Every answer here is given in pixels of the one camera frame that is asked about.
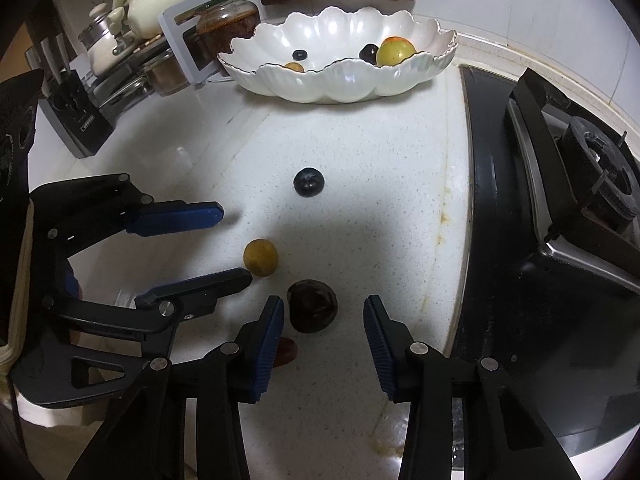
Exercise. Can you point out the black knife block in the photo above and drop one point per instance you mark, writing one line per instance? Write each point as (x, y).
(80, 115)

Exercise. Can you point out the gas stove burner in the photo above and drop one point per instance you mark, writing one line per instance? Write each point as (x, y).
(597, 160)

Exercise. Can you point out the small red brown fruit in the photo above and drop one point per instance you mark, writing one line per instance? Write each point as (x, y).
(288, 351)

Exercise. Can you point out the white scalloped bowl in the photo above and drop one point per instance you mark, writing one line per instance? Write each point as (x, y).
(350, 85)

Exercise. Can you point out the black gas stove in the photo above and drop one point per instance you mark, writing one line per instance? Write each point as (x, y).
(500, 185)

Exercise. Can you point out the small white pot with lid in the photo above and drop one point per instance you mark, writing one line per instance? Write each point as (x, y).
(107, 55)

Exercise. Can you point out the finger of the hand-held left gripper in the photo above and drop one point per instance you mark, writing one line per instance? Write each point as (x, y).
(210, 282)
(175, 217)

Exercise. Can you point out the small yellow fruit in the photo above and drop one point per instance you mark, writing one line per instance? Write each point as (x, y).
(293, 67)

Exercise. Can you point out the white frame stand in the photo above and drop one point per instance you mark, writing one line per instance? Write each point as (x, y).
(172, 35)

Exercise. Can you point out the cream ceramic teapot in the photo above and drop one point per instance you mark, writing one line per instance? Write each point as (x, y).
(165, 0)

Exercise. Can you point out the small blueberry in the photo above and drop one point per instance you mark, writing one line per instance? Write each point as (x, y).
(299, 55)

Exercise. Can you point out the dark brown round fruit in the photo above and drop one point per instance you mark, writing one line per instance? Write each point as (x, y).
(313, 306)

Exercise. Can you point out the white cloth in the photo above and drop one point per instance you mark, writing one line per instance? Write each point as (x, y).
(50, 416)

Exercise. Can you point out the glass jar with green lid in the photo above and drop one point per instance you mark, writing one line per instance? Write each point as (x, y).
(230, 20)

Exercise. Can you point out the orange yellow round fruit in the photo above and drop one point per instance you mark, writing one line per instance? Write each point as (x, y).
(395, 51)

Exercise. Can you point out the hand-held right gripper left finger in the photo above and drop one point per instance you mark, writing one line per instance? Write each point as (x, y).
(267, 350)

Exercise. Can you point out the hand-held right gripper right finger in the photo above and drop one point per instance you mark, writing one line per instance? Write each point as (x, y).
(380, 350)

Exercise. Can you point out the metal shelf rack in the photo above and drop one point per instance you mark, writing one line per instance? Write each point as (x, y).
(125, 85)

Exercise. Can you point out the dark purple grape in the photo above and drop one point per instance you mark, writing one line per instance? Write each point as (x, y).
(369, 53)

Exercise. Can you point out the black pan support grate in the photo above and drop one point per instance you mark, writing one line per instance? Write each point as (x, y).
(532, 95)

